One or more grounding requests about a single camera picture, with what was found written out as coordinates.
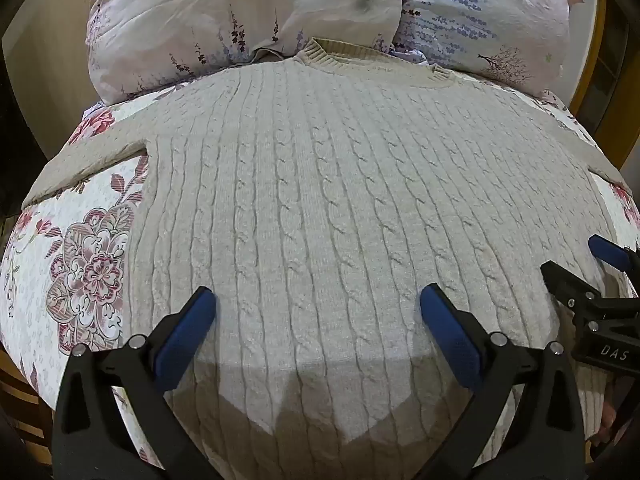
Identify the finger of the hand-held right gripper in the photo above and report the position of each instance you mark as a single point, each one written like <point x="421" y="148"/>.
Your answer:
<point x="611" y="254"/>
<point x="570" y="282"/>

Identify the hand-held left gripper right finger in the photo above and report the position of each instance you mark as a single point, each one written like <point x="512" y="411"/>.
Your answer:
<point x="450" y="341"/>

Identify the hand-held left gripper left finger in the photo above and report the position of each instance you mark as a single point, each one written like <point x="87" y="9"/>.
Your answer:
<point x="186" y="336"/>

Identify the floral bed sheet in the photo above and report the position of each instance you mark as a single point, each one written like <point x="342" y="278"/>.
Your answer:
<point x="55" y="260"/>

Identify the wooden bed headboard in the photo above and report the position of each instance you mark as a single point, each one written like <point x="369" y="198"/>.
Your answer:
<point x="600" y="60"/>

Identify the lavender print floral pillow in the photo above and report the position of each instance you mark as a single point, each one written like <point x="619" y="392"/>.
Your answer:
<point x="480" y="15"/>

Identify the pink floral pillow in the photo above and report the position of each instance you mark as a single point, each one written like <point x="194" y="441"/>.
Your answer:
<point x="210" y="15"/>

